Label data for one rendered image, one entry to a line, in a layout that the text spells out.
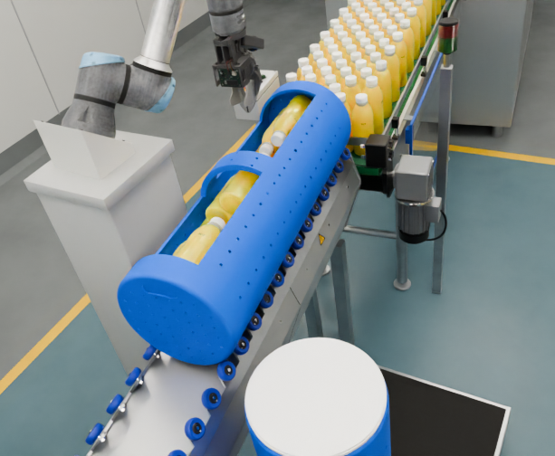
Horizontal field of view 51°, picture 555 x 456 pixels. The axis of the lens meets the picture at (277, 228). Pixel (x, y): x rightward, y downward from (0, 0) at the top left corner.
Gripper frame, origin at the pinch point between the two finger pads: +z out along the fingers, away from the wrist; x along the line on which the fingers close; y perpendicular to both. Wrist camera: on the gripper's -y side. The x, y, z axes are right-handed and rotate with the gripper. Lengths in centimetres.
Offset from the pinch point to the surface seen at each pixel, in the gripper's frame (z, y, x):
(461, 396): 120, -15, 55
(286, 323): 49, 25, 13
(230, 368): 38, 49, 10
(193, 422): 37, 64, 9
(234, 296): 20.1, 43.6, 12.5
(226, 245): 14.2, 35.0, 7.8
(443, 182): 72, -77, 36
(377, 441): 35, 58, 46
